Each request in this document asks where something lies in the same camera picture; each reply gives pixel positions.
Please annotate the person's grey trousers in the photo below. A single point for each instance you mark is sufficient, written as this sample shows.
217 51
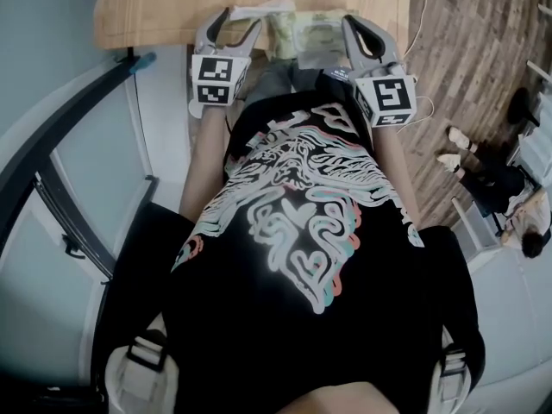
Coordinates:
276 84

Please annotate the black window frame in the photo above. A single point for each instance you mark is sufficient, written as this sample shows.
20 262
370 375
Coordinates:
34 158

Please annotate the person's neck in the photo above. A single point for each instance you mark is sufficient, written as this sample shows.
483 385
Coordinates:
345 399

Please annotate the person's right forearm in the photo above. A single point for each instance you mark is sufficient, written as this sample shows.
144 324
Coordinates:
392 171

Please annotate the white draped table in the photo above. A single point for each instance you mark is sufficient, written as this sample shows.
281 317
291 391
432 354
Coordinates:
537 136

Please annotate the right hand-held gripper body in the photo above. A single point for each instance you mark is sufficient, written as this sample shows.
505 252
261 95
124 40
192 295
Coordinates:
388 99

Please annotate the person's left forearm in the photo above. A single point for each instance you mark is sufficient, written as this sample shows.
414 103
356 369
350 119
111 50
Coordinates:
207 166

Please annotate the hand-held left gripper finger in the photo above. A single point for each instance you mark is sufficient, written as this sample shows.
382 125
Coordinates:
205 33
250 41

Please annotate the black round stool base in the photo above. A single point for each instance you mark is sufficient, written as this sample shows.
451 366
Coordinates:
522 106

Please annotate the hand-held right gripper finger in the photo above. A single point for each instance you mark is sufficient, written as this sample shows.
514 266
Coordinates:
351 50
390 48

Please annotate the black printed t-shirt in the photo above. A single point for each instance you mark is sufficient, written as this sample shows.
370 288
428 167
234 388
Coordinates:
302 317

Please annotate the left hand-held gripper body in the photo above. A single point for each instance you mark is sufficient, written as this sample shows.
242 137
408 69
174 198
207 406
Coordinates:
215 80

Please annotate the pale green cloth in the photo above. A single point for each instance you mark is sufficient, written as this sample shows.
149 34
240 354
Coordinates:
284 37

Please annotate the white cloth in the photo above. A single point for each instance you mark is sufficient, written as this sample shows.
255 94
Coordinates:
263 9

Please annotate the white open shelf unit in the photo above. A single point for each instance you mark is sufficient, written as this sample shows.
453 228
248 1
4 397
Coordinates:
476 227

